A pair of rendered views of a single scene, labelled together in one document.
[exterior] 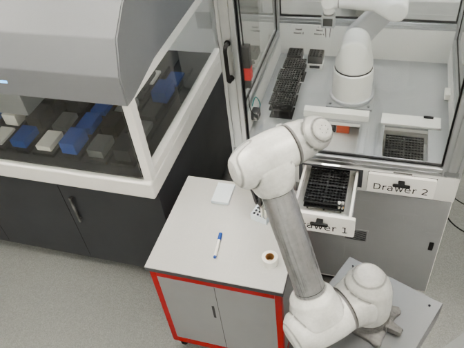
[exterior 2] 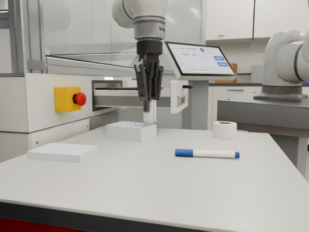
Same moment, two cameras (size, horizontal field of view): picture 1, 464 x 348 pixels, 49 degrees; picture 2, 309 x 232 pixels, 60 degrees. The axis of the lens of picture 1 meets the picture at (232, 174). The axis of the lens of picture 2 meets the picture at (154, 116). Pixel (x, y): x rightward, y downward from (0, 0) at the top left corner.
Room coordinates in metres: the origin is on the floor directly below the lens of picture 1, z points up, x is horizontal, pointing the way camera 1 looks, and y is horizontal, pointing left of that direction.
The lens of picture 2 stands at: (1.59, 0.66, 0.93)
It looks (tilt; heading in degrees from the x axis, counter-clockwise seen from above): 7 degrees down; 264
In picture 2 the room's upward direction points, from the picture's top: straight up
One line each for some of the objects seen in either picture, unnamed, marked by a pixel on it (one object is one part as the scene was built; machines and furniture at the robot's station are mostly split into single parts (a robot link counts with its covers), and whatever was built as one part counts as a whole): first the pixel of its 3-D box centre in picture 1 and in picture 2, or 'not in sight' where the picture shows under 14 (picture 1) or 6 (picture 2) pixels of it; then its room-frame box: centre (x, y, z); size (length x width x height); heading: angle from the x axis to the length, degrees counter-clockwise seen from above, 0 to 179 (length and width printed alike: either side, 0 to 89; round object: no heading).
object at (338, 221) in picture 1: (320, 222); (180, 95); (1.38, -0.34, 0.87); 0.29 x 0.02 x 0.11; 69
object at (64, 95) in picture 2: not in sight; (69, 98); (1.75, -0.14, 0.88); 0.07 x 0.05 x 0.07; 69
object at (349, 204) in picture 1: (327, 189); (128, 96); (1.58, -0.42, 0.86); 0.40 x 0.26 x 0.06; 159
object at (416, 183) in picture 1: (400, 185); (136, 91); (1.53, -0.74, 0.87); 0.29 x 0.02 x 0.11; 69
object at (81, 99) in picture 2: not in sight; (79, 99); (1.72, -0.12, 0.88); 0.04 x 0.03 x 0.04; 69
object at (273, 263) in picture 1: (269, 259); (224, 129); (1.29, -0.11, 0.78); 0.07 x 0.07 x 0.04
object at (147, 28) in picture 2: not in sight; (149, 31); (1.52, -0.12, 1.07); 0.09 x 0.09 x 0.06
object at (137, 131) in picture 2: (264, 210); (131, 130); (1.57, -0.13, 0.78); 0.12 x 0.08 x 0.04; 143
